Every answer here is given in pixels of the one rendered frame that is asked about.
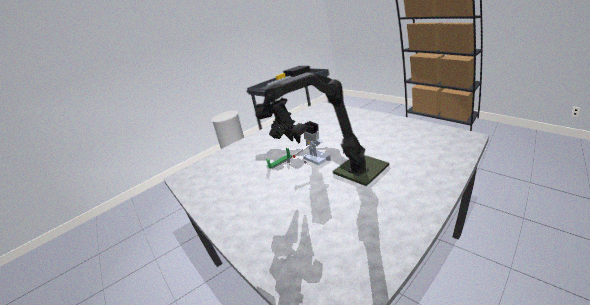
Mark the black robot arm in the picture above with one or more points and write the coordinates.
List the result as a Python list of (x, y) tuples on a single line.
[(332, 89)]

